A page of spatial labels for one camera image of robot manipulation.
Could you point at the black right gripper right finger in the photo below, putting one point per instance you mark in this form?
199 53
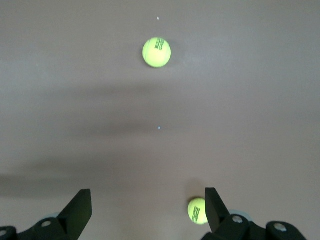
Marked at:
220 220

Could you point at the yellow tennis ball black print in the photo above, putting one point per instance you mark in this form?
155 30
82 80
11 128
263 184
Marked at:
156 52
196 211

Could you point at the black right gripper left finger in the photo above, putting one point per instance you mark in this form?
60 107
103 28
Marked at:
75 217

